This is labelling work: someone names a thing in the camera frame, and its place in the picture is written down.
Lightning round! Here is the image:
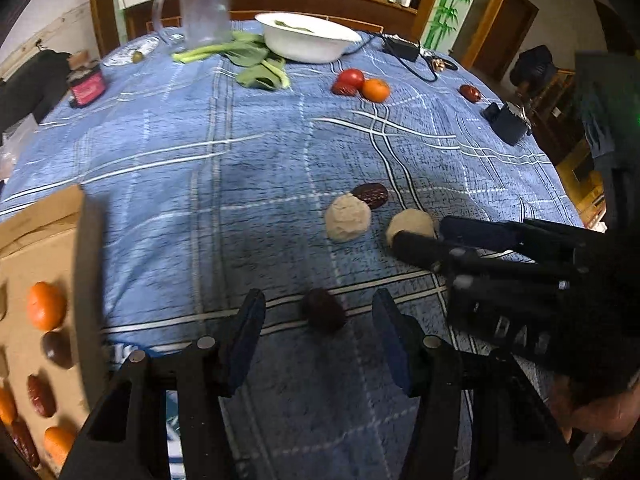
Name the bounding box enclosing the black plastic box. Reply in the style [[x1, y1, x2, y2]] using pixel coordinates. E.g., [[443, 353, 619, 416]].
[[482, 101, 533, 147]]

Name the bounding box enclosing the dark brown plum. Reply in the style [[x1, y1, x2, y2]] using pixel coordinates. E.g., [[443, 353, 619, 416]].
[[41, 331, 75, 370]]

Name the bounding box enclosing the clear plastic bag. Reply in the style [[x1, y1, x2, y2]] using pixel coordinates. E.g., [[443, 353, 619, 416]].
[[0, 120, 36, 181]]

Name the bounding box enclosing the wooden chair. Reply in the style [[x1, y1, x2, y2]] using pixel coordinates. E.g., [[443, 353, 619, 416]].
[[522, 70, 581, 161]]

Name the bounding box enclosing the small orange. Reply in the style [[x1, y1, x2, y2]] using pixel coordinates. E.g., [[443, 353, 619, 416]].
[[27, 281, 67, 332], [43, 426, 78, 467], [361, 78, 391, 104], [0, 382, 18, 426]]

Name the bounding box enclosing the wooden door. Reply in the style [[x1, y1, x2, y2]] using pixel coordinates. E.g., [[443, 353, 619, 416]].
[[462, 0, 541, 83]]

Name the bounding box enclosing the dough ball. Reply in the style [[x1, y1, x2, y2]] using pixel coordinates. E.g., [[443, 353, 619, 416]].
[[386, 209, 438, 248], [324, 194, 372, 243]]

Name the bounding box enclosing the blue plaid tablecloth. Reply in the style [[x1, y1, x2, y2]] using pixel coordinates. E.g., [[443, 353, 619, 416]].
[[0, 17, 586, 480]]

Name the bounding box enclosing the clear plastic pitcher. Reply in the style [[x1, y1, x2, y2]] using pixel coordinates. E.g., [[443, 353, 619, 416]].
[[151, 0, 233, 46]]

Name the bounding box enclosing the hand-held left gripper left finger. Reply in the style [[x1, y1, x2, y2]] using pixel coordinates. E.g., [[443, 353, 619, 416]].
[[60, 288, 267, 480]]

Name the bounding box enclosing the dark red date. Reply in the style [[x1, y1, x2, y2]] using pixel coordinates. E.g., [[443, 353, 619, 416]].
[[351, 182, 390, 209], [301, 288, 347, 334]]

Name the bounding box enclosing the bamboo wall sticker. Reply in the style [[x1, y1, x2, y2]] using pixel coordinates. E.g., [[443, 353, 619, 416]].
[[422, 0, 481, 53]]

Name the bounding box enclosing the small glass plate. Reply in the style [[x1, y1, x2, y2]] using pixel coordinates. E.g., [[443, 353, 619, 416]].
[[102, 36, 161, 67]]

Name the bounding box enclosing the red packet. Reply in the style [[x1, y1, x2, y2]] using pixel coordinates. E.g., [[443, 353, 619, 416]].
[[69, 67, 107, 108]]

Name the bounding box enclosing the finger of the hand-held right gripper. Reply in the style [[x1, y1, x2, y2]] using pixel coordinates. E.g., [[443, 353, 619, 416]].
[[440, 216, 588, 261], [392, 232, 571, 291]]

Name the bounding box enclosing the white bowl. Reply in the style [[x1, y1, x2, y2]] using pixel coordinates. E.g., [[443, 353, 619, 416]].
[[255, 11, 362, 63]]

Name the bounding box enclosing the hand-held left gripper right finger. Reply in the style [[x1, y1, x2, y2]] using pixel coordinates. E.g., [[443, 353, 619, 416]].
[[372, 288, 581, 480]]

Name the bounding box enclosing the black bag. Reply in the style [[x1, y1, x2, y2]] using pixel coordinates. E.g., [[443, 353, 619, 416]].
[[510, 45, 558, 96]]

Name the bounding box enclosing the cardboard box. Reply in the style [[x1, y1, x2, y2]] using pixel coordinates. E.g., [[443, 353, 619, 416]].
[[0, 185, 108, 478]]

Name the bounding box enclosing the dark sofa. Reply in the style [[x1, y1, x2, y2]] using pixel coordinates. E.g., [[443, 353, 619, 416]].
[[0, 50, 73, 133]]

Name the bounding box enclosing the person's right hand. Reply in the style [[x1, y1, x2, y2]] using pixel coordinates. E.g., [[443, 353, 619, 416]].
[[550, 376, 640, 445]]

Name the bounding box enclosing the black power adapter with cable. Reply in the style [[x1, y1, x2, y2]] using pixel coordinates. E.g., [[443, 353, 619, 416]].
[[345, 30, 458, 83]]

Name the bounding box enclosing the red tomato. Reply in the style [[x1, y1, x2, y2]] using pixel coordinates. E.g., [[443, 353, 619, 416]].
[[337, 67, 366, 92]]

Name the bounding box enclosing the bok choy stalk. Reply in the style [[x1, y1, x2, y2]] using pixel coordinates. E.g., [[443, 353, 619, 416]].
[[172, 32, 271, 68]]

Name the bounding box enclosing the bok choy leaf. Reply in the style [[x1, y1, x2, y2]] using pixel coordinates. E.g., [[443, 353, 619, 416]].
[[235, 57, 291, 91]]

